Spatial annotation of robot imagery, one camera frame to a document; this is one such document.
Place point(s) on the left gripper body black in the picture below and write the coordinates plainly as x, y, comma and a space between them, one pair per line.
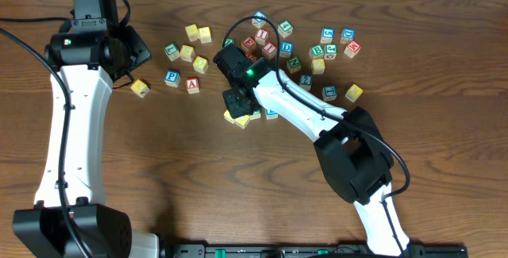
135, 48

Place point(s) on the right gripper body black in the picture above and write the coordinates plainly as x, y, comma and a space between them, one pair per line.
234, 102

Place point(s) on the yellow block C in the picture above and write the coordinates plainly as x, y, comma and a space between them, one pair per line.
228, 117

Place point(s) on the green block R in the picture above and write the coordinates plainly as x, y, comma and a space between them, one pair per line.
256, 114

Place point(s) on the blue block l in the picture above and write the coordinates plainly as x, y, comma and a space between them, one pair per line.
270, 114
259, 19

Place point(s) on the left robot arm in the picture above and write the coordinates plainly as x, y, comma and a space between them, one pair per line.
69, 218

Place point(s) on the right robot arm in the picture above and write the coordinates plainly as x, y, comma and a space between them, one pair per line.
355, 160

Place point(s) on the blue block P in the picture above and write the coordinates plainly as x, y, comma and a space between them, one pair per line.
172, 78

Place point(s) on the red block U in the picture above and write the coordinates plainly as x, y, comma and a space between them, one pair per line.
251, 57

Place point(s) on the yellow block beside green L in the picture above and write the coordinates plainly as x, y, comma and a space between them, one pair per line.
187, 53

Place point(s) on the red block A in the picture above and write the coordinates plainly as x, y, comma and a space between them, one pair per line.
192, 85

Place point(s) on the yellow block lower left cluster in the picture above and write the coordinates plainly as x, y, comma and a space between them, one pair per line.
200, 65

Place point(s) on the yellow block cluster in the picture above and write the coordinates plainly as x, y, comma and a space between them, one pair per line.
318, 66
200, 65

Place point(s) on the red block E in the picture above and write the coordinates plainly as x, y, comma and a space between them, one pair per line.
248, 44

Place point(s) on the green block Z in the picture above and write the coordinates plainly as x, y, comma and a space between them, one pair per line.
228, 41

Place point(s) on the green block N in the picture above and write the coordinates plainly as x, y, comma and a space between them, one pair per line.
294, 64

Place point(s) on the yellow block S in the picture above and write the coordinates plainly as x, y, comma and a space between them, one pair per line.
205, 35

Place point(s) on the red block I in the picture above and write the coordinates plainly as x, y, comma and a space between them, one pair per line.
261, 36

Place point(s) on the blue block 2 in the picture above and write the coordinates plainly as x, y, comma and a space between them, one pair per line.
306, 82

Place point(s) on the blue block d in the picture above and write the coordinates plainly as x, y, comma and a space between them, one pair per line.
286, 49
347, 35

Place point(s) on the blue block top L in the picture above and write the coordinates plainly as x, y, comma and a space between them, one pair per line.
259, 19

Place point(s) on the green block 4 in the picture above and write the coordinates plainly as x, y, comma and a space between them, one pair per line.
285, 28

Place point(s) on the yellow block right cluster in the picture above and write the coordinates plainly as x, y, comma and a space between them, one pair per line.
318, 66

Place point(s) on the blue block T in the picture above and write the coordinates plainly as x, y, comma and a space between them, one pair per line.
329, 93

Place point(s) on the green block B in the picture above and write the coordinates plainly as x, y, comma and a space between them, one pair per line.
316, 52

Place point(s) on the blue block 5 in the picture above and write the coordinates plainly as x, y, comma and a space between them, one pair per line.
327, 35

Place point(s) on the red block M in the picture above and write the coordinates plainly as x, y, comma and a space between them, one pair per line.
352, 49

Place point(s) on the blue block right D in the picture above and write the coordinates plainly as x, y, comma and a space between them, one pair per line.
347, 35

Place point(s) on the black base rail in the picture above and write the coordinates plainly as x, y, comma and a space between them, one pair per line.
354, 251

